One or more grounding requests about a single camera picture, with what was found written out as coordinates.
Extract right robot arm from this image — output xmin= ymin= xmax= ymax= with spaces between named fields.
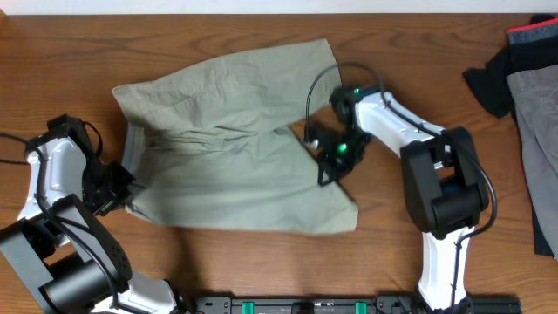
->
xmin=303 ymin=85 xmax=488 ymax=313

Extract beige khaki shorts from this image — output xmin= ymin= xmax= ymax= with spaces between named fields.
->
xmin=112 ymin=39 xmax=358 ymax=235

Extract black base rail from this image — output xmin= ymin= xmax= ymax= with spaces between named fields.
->
xmin=194 ymin=294 xmax=523 ymax=314

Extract grey shorts in pile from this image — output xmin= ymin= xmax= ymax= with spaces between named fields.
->
xmin=507 ymin=65 xmax=557 ymax=258

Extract right black cable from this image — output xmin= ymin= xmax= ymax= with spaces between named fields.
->
xmin=303 ymin=61 xmax=499 ymax=314

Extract left black cable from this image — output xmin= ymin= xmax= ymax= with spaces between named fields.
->
xmin=0 ymin=119 xmax=149 ymax=314

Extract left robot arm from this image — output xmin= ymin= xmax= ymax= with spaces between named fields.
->
xmin=1 ymin=114 xmax=186 ymax=313

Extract black cable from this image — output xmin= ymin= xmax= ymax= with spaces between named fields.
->
xmin=303 ymin=61 xmax=499 ymax=314
xmin=0 ymin=119 xmax=149 ymax=314

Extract black garment with red trim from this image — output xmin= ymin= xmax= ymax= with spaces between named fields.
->
xmin=463 ymin=14 xmax=557 ymax=255

